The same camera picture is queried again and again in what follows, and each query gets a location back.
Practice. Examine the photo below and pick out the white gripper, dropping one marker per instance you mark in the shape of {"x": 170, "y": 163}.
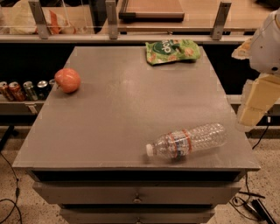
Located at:
{"x": 266, "y": 49}

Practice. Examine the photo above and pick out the clear plastic water bottle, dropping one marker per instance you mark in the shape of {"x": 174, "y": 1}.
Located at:
{"x": 179, "y": 143}

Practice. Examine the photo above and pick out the green rice chip bag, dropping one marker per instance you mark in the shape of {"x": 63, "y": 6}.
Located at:
{"x": 171, "y": 50}

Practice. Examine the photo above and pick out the white orange plastic bag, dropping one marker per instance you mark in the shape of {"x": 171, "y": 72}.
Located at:
{"x": 22, "y": 21}

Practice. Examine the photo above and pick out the black framed wooden board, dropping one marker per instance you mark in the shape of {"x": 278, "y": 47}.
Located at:
{"x": 133, "y": 10}

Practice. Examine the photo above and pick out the grey drawer cabinet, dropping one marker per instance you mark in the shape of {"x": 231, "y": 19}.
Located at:
{"x": 86, "y": 150}

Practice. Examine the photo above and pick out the upper drawer knob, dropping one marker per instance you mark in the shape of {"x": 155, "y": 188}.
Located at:
{"x": 137, "y": 199}

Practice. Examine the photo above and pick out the red apple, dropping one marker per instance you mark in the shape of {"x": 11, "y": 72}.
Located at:
{"x": 68, "y": 80}

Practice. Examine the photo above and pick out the dark soda can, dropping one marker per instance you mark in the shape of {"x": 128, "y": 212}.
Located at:
{"x": 52, "y": 83}

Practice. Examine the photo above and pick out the black soda can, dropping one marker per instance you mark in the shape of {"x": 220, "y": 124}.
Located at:
{"x": 43, "y": 89}

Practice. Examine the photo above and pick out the green silver soda can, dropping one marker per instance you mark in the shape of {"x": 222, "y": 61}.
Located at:
{"x": 30, "y": 90}

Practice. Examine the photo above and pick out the red soda can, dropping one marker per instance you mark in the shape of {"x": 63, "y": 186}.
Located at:
{"x": 4, "y": 90}
{"x": 17, "y": 91}

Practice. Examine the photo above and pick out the left low metal shelf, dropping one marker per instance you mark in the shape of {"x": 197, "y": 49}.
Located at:
{"x": 17, "y": 108}

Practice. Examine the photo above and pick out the red soda can far left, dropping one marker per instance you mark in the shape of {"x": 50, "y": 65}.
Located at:
{"x": 4, "y": 90}

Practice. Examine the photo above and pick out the right metal bracket post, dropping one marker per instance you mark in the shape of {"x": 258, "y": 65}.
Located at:
{"x": 220, "y": 20}

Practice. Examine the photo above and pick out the metal bracket post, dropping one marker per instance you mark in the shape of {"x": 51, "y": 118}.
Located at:
{"x": 220, "y": 20}
{"x": 112, "y": 19}
{"x": 39, "y": 19}

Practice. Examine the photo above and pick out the middle metal bracket post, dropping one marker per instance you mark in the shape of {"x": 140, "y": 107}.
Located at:
{"x": 112, "y": 19}

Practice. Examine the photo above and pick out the left metal bracket post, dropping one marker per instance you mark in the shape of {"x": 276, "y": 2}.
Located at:
{"x": 39, "y": 19}

